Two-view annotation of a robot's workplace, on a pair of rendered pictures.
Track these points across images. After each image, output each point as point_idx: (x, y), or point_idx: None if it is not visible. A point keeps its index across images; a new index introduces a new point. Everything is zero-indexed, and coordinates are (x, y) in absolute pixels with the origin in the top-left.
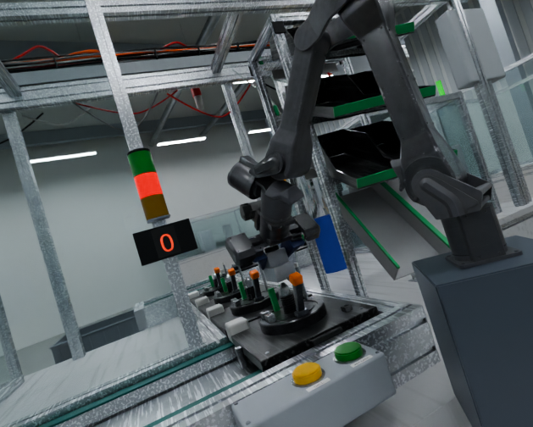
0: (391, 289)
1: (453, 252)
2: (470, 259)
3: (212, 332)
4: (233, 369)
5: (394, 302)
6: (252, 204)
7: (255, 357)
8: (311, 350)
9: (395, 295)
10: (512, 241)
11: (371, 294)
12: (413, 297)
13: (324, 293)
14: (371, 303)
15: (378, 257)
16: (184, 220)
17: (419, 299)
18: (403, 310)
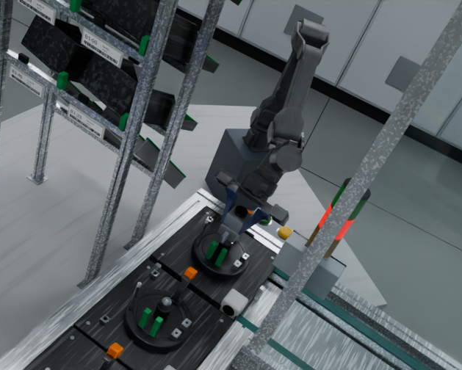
0: (7, 233)
1: (264, 147)
2: (266, 146)
3: (222, 352)
4: (253, 314)
5: (191, 200)
6: (262, 181)
7: None
8: (258, 238)
9: (37, 230)
10: (236, 132)
11: (14, 254)
12: (59, 216)
13: (137, 251)
14: (183, 213)
15: (170, 179)
16: (298, 233)
17: (68, 212)
18: (206, 196)
